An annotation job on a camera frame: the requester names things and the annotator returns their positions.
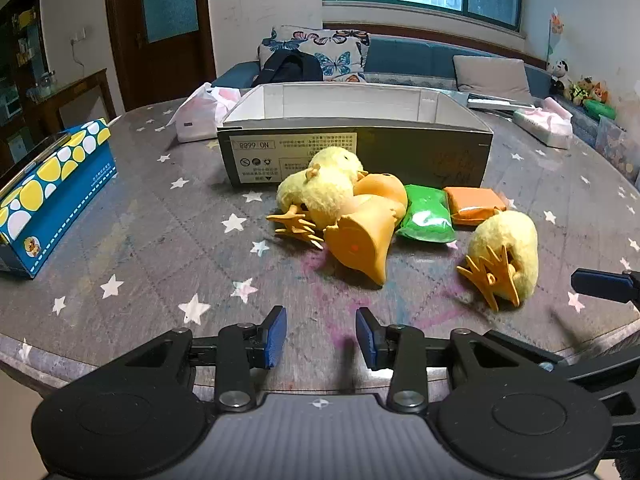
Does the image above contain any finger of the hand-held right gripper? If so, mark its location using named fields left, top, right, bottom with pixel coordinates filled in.
left=485, top=329, right=640, bottom=398
left=571, top=268, right=640, bottom=306

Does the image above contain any pink soft tissue pack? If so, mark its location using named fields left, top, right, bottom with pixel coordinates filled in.
left=513, top=97, right=574, bottom=150
left=166, top=82, right=246, bottom=144

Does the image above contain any wooden sideboard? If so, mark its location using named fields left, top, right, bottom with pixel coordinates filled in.
left=30, top=68, right=117, bottom=137

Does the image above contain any orange rubber duck toy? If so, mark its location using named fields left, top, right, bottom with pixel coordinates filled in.
left=323, top=172, right=408, bottom=287

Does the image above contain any brown wooden door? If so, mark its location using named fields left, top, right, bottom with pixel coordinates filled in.
left=103, top=0, right=217, bottom=112

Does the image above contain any orange plush toy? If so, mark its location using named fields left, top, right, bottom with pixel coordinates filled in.
left=569, top=76, right=609, bottom=106

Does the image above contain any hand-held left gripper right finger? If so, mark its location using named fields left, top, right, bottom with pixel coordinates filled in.
left=356, top=307, right=556, bottom=411

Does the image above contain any black backpack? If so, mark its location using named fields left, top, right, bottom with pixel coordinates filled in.
left=251, top=50, right=325, bottom=87

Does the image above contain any green packet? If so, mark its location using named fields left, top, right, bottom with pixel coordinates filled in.
left=395, top=184, right=457, bottom=244

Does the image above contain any butterfly print pillow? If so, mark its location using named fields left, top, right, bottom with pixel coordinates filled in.
left=258, top=25, right=371, bottom=84

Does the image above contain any grey cushion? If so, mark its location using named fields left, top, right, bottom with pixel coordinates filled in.
left=452, top=54, right=532, bottom=104

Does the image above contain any blue spotted tissue box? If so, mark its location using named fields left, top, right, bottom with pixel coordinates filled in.
left=0, top=119, right=118, bottom=279

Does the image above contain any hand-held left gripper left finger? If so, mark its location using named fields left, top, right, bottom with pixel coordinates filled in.
left=95, top=305, right=288, bottom=411

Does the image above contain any wall sticker decoration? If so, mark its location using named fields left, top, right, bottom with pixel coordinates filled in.
left=547, top=7, right=566, bottom=59

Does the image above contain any panda plush toy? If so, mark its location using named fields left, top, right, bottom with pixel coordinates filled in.
left=546, top=58, right=574, bottom=93

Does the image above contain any orange packet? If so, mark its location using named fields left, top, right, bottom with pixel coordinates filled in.
left=443, top=186, right=507, bottom=227

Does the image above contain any dark wooden shelf cabinet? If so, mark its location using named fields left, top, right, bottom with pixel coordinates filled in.
left=0, top=0, right=53, bottom=171

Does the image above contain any yellow plush duck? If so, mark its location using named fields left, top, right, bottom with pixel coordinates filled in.
left=456, top=210, right=540, bottom=311
left=266, top=146, right=366, bottom=251

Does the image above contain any green toy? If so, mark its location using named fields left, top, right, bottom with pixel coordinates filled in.
left=583, top=99, right=619, bottom=121

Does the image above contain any blue sofa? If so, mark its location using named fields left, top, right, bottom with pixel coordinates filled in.
left=211, top=35, right=557, bottom=107

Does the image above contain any grey star print tablecloth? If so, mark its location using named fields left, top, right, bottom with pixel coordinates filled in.
left=0, top=91, right=640, bottom=411

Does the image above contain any clear storage container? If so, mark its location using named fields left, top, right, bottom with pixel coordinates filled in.
left=594, top=115, right=640, bottom=184

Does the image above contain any cardboard box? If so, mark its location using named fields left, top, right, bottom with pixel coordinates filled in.
left=217, top=83, right=494, bottom=189

